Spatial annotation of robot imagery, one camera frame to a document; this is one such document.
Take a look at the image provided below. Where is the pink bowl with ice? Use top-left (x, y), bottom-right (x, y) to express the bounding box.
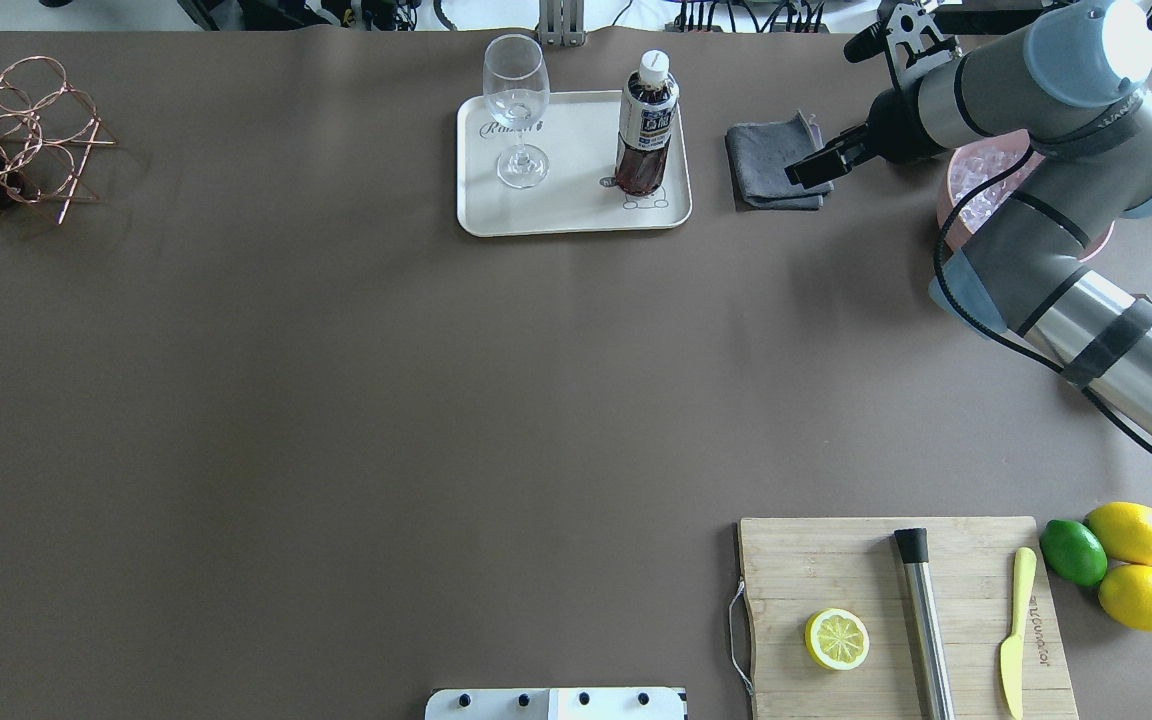
top-left (937, 141), bottom-right (1117, 266)

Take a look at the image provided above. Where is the yellow lemon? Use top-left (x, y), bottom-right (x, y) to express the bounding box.
top-left (1097, 564), bottom-right (1152, 632)
top-left (1084, 501), bottom-right (1152, 566)

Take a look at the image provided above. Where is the bamboo cutting board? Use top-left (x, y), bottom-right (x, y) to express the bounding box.
top-left (736, 516), bottom-right (1038, 719)

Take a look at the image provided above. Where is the yellow plastic knife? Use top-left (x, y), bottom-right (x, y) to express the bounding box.
top-left (998, 546), bottom-right (1037, 719)

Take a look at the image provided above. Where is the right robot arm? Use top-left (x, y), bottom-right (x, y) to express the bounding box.
top-left (785, 1), bottom-right (1152, 438)

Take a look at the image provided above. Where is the copper wire bottle basket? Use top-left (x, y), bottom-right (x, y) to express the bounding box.
top-left (0, 54), bottom-right (119, 225)

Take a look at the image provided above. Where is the grey folded cloth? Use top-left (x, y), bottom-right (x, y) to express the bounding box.
top-left (723, 111), bottom-right (835, 211)

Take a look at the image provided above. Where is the steel muddler black tip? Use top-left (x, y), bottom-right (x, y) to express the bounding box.
top-left (893, 526), bottom-right (957, 719)

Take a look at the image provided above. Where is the yellow lemon lower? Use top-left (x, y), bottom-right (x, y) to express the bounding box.
top-left (1097, 564), bottom-right (1152, 632)

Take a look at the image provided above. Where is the cream rabbit tray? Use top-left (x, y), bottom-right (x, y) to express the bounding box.
top-left (456, 90), bottom-right (692, 238)

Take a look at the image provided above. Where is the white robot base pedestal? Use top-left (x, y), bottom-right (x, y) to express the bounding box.
top-left (424, 685), bottom-right (689, 719)

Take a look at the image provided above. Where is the yellow lemon upper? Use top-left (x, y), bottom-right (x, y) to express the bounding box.
top-left (1084, 501), bottom-right (1152, 566)

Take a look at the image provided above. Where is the half lemon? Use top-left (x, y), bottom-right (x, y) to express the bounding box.
top-left (804, 609), bottom-right (870, 670)

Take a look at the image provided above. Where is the green lime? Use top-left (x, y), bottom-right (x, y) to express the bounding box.
top-left (1039, 520), bottom-right (1108, 588)

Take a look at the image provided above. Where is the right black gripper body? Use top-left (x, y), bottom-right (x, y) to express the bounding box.
top-left (861, 88), bottom-right (942, 165)

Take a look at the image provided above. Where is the clear wine glass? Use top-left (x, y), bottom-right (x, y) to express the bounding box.
top-left (483, 33), bottom-right (550, 190)

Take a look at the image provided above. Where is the aluminium frame post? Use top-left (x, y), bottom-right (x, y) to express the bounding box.
top-left (535, 0), bottom-right (588, 47)

